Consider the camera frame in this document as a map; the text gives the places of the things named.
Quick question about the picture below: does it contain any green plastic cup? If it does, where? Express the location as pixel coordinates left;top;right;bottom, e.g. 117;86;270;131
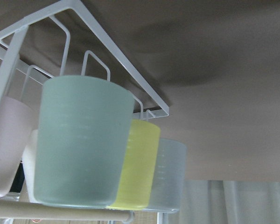
34;75;134;208

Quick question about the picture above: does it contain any yellow plastic cup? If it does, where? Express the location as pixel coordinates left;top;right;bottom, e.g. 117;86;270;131
107;119;161;210

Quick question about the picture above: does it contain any grey plastic cup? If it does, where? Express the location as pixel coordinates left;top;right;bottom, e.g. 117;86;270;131
144;138;187;213

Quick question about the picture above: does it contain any cream plastic cup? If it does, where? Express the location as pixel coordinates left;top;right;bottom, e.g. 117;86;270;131
22;129;39;203

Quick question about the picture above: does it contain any pink plastic cup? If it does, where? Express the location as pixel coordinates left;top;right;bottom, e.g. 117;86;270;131
0;97;33;198

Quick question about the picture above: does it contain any white wire cup rack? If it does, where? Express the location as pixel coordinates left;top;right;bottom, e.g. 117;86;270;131
0;0;169;224

